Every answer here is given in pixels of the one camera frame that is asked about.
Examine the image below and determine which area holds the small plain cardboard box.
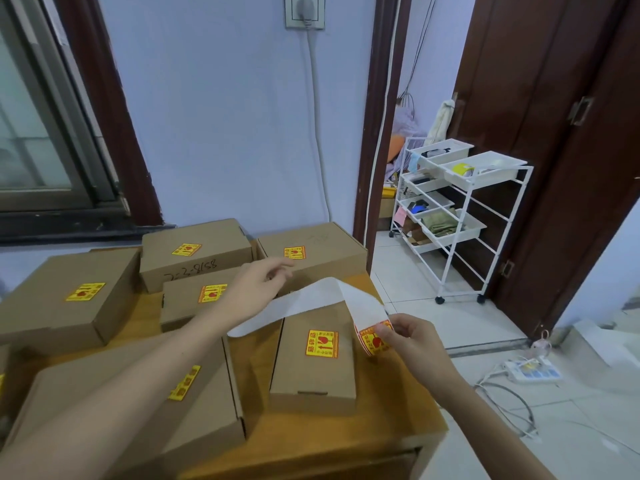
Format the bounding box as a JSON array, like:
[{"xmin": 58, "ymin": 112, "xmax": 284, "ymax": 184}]
[{"xmin": 269, "ymin": 300, "xmax": 359, "ymax": 417}]

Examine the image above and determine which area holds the white power strip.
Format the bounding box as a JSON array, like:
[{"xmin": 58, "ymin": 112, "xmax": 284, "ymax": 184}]
[{"xmin": 503, "ymin": 358, "xmax": 565, "ymax": 385}]

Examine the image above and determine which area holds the dark brown window post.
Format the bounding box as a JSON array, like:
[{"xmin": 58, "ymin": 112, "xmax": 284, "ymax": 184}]
[{"xmin": 52, "ymin": 0, "xmax": 165, "ymax": 229}]

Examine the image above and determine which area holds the person's right forearm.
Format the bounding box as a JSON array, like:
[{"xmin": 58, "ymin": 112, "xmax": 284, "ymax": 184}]
[{"xmin": 425, "ymin": 367, "xmax": 556, "ymax": 480}]

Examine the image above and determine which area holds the roll of yellow red stickers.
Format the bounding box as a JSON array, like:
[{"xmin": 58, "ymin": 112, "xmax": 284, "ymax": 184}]
[{"xmin": 227, "ymin": 277, "xmax": 397, "ymax": 357}]

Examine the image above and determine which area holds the grey looped floor cable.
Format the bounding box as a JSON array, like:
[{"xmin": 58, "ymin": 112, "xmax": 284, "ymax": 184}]
[{"xmin": 472, "ymin": 382, "xmax": 540, "ymax": 439}]

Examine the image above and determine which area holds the white wall socket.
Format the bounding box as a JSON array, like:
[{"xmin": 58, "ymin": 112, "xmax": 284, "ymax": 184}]
[{"xmin": 283, "ymin": 0, "xmax": 327, "ymax": 31}]

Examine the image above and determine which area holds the white power strip cable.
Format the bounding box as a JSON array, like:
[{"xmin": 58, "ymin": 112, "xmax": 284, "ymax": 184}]
[{"xmin": 475, "ymin": 362, "xmax": 509, "ymax": 387}]

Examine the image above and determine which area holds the dark brown wooden door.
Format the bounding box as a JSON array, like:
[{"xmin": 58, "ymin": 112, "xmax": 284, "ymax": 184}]
[{"xmin": 449, "ymin": 0, "xmax": 640, "ymax": 341}]

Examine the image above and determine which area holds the white rolling tray cart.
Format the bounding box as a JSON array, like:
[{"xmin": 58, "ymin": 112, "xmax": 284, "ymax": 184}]
[{"xmin": 389, "ymin": 137, "xmax": 535, "ymax": 305}]

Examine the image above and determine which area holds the white plug with cable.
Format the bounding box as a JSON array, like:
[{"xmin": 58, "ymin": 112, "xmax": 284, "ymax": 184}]
[{"xmin": 295, "ymin": 0, "xmax": 332, "ymax": 225}]

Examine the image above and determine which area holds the folded green cloth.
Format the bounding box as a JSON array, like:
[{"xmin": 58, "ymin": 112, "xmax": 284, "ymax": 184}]
[{"xmin": 421, "ymin": 209, "xmax": 459, "ymax": 237}]

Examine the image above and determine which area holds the tape-wrapped cardboard box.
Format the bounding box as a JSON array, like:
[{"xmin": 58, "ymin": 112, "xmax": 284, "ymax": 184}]
[{"xmin": 0, "ymin": 344, "xmax": 12, "ymax": 431}]

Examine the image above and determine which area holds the brass door hinge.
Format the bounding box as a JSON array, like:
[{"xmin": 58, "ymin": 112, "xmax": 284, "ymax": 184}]
[{"xmin": 567, "ymin": 96, "xmax": 596, "ymax": 127}]

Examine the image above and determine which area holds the dark stone windowsill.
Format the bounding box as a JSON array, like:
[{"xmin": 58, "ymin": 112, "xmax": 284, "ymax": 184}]
[{"xmin": 0, "ymin": 207, "xmax": 177, "ymax": 247}]

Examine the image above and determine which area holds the thin white wall cable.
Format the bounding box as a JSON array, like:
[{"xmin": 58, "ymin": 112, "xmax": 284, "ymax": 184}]
[{"xmin": 365, "ymin": 0, "xmax": 402, "ymax": 261}]

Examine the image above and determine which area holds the person's left hand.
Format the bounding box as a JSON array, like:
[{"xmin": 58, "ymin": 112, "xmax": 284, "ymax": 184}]
[{"xmin": 219, "ymin": 257, "xmax": 296, "ymax": 327}]

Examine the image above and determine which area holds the person's left forearm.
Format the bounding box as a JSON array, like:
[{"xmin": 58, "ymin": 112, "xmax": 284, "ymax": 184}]
[{"xmin": 0, "ymin": 309, "xmax": 241, "ymax": 480}]

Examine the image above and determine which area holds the white hanging cloth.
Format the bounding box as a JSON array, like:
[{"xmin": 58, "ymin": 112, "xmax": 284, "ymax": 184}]
[{"xmin": 425, "ymin": 98, "xmax": 458, "ymax": 145}]

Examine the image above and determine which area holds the grey hanging garment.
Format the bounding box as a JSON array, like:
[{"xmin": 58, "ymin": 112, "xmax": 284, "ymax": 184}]
[{"xmin": 389, "ymin": 92, "xmax": 427, "ymax": 163}]

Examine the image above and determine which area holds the thin white floor cable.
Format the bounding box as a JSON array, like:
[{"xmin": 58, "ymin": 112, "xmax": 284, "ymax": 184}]
[{"xmin": 542, "ymin": 418, "xmax": 640, "ymax": 457}]

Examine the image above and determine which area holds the sliding glass window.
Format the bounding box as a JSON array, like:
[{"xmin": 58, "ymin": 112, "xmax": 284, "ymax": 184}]
[{"xmin": 0, "ymin": 0, "xmax": 122, "ymax": 211}]

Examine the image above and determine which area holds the dark brown door frame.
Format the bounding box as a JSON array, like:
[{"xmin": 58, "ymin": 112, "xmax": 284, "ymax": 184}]
[{"xmin": 352, "ymin": 0, "xmax": 415, "ymax": 275}]

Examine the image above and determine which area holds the small pink floor device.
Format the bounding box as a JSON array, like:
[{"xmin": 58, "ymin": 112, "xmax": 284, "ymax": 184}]
[{"xmin": 529, "ymin": 330, "xmax": 553, "ymax": 359}]

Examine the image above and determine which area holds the person's right hand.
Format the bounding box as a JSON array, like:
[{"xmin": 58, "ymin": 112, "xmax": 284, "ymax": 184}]
[{"xmin": 373, "ymin": 314, "xmax": 452, "ymax": 391}]

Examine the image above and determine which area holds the wooden cabinet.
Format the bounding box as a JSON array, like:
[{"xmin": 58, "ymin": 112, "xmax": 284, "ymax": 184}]
[{"xmin": 0, "ymin": 246, "xmax": 449, "ymax": 480}]

